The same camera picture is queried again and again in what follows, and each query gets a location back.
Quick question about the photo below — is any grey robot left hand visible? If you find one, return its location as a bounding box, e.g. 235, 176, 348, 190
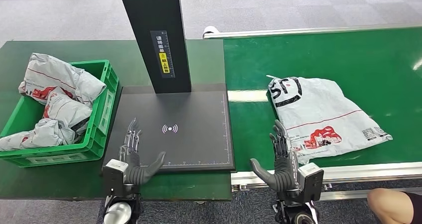
118, 117, 167, 186

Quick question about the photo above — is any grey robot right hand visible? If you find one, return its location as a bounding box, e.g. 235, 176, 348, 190
249, 119, 301, 194

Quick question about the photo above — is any grey red-print package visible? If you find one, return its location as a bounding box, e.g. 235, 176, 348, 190
0, 86, 94, 152

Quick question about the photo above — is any large grey SF package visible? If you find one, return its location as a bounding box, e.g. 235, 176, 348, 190
266, 75, 394, 165

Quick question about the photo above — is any black weighing scale with column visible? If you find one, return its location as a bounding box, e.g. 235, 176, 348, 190
101, 0, 236, 174

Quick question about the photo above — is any green plastic basket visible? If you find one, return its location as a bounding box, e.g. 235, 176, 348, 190
0, 59, 120, 168

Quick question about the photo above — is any grey package with QR code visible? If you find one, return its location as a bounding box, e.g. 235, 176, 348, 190
18, 53, 107, 109

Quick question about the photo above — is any dark green table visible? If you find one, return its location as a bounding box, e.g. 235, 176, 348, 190
0, 39, 233, 202

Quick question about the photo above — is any green belt conveyor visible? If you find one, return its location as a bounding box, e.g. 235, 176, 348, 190
203, 23, 422, 202

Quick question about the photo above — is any yellow label sticker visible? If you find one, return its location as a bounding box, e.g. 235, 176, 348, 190
159, 52, 171, 74

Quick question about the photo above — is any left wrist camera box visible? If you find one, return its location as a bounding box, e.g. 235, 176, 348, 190
102, 159, 130, 197

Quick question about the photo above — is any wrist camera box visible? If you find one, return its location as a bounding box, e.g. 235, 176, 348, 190
102, 159, 130, 197
297, 162, 325, 204

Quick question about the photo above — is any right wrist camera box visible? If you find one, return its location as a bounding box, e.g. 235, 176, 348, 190
297, 162, 325, 204

